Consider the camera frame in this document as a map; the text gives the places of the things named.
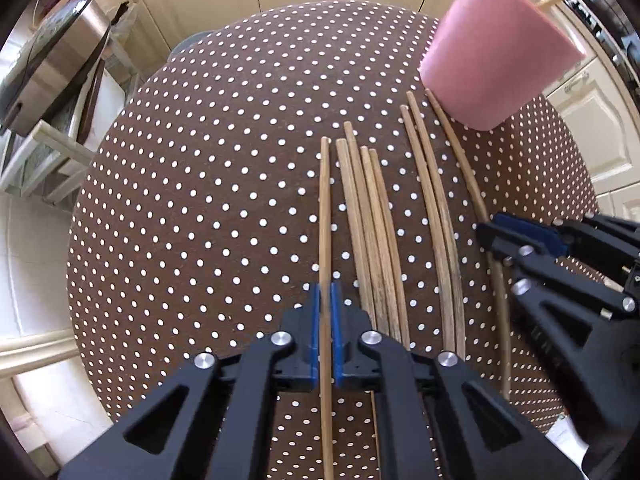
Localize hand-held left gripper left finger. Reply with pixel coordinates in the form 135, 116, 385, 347
59, 282, 321, 480

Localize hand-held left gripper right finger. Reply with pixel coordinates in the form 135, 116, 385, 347
330, 281, 583, 480

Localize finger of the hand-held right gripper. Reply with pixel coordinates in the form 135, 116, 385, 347
475, 221, 640, 403
492, 212, 640, 272

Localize row of wooden chopsticks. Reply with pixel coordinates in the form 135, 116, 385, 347
335, 91, 468, 480

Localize pink plastic cup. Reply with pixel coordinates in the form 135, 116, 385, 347
419, 0, 587, 132

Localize cream side kitchen cabinets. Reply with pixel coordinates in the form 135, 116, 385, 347
544, 55, 640, 221

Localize brown polka dot tablecloth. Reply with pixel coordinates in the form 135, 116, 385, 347
66, 0, 601, 480

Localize black oven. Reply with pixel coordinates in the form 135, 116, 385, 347
570, 0, 640, 91

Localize cream wooden ledge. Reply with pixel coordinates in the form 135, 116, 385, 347
0, 329, 77, 377

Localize grey chair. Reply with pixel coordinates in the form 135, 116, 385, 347
169, 31, 217, 61

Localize white metal rack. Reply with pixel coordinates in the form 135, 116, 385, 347
0, 55, 131, 206

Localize silver kitchen appliance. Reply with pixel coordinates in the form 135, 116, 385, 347
0, 0, 113, 137

